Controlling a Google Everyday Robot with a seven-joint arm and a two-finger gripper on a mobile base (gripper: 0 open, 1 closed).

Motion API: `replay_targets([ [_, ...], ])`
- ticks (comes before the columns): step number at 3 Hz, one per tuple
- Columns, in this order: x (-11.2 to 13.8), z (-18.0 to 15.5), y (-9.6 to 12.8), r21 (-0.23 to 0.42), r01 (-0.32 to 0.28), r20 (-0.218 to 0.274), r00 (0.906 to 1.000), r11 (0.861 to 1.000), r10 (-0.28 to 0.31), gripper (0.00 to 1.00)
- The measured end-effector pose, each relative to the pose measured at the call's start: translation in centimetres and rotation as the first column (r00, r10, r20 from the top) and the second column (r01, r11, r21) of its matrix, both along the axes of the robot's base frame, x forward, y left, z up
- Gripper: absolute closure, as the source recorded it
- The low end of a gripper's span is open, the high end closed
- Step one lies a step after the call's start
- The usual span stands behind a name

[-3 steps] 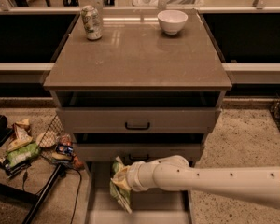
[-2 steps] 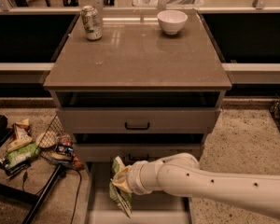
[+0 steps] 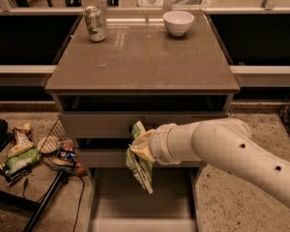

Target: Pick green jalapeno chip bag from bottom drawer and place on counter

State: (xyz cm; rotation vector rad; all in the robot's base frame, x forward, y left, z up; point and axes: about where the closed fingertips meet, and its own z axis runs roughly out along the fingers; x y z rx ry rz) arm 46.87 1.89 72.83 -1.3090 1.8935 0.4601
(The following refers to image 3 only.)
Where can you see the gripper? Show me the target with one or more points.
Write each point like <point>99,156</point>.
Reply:
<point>160,145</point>

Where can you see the green jalapeno chip bag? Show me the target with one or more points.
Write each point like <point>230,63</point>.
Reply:
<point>140,168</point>

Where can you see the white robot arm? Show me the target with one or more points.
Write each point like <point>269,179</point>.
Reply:
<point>223,143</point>

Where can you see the open bottom drawer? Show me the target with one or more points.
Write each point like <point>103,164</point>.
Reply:
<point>120,204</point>

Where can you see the grey drawer cabinet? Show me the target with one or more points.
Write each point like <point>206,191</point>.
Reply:
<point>140,67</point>

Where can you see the white orange chip bag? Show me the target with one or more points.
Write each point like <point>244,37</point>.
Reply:
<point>22,140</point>

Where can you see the light green snack bag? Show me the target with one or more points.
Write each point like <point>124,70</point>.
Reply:
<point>24,159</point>

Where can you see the blue snack packet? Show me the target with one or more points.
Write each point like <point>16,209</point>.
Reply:
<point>66,155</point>

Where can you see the round tan plate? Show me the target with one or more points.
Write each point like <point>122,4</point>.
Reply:
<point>48,144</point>

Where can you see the black metal stand leg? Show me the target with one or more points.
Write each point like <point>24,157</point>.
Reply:
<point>61,175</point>

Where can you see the white ceramic bowl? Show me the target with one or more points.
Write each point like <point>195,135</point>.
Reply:
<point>177,23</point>

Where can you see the white green soda can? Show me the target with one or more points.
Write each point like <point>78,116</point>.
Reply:
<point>95,24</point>

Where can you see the middle drawer with black handle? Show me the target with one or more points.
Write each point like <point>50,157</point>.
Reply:
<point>116,158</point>

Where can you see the drawer with black handle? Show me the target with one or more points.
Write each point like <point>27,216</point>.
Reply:
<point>116,124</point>
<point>116,158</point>

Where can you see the top drawer with black handle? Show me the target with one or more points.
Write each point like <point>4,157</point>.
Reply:
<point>116,124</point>

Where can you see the black wire basket left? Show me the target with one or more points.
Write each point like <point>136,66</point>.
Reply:
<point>65,143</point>

